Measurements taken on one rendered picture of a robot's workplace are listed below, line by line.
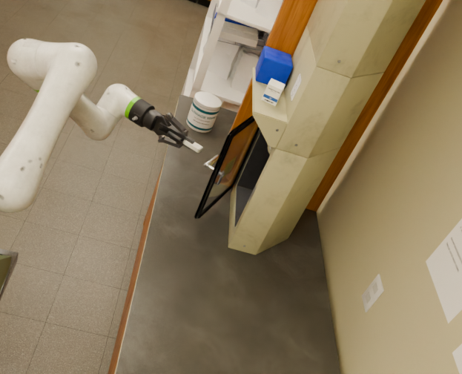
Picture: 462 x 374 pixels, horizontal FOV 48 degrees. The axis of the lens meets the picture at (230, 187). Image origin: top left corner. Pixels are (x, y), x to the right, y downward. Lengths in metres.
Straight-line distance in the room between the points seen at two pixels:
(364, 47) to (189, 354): 1.01
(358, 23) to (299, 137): 0.39
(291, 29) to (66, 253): 1.79
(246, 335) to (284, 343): 0.13
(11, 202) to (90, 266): 1.62
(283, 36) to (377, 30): 0.46
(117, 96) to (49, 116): 0.56
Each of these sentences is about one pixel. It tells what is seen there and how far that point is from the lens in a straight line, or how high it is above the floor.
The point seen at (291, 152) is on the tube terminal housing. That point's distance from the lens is 1.68.
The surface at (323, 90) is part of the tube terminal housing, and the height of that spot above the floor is 1.65.
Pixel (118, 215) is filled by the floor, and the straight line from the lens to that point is 3.29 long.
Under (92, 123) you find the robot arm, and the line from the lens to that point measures 1.92.
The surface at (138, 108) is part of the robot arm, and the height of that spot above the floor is 1.23.
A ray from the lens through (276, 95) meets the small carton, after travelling 1.66.
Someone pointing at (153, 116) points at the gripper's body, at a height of 1.23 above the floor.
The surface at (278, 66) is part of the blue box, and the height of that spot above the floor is 1.59.
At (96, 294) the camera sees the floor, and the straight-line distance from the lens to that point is 2.86.
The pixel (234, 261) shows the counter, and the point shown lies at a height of 0.94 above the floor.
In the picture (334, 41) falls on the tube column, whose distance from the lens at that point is 1.51.
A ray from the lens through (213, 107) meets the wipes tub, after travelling 2.41.
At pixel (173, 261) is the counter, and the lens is 1.82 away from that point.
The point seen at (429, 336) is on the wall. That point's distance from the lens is 1.48.
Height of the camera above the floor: 2.25
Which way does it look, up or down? 36 degrees down
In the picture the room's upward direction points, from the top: 24 degrees clockwise
